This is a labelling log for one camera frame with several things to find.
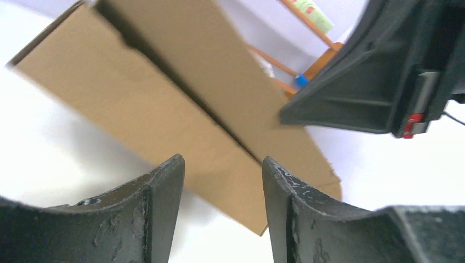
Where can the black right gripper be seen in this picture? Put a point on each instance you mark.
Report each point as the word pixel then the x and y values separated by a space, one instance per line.
pixel 375 83

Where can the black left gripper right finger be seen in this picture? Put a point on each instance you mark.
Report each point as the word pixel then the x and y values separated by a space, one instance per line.
pixel 307 225

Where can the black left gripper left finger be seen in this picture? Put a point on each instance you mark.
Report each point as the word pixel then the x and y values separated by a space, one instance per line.
pixel 134 222

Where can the brown cardboard box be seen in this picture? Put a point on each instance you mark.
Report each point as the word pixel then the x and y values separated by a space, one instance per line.
pixel 168 77

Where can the green white box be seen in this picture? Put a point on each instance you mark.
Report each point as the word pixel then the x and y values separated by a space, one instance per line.
pixel 314 14

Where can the small blue block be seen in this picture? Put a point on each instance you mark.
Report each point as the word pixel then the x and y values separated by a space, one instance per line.
pixel 301 81

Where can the orange wooden shelf rack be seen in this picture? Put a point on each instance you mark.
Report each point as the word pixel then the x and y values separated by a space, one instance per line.
pixel 281 39

